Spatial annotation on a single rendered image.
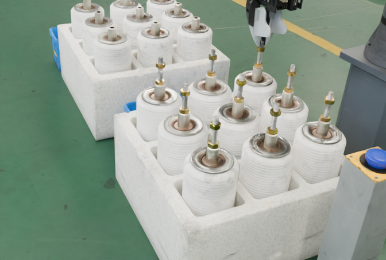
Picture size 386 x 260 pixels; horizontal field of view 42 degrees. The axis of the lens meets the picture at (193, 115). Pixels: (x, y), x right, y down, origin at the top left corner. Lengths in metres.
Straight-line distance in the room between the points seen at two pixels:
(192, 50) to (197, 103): 0.33
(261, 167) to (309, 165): 0.12
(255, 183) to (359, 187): 0.19
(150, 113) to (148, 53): 0.34
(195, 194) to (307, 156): 0.23
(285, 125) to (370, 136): 0.28
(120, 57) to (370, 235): 0.74
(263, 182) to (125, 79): 0.52
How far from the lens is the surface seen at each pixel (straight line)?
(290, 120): 1.02
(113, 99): 1.29
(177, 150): 0.92
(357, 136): 1.26
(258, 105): 1.12
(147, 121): 1.02
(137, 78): 1.28
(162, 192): 0.90
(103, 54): 1.28
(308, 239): 1.02
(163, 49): 1.31
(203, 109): 1.06
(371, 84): 1.20
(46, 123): 1.43
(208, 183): 0.83
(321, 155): 0.95
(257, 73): 1.12
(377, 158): 0.80
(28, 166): 1.28
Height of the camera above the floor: 0.76
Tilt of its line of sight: 32 degrees down
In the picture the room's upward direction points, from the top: 4 degrees clockwise
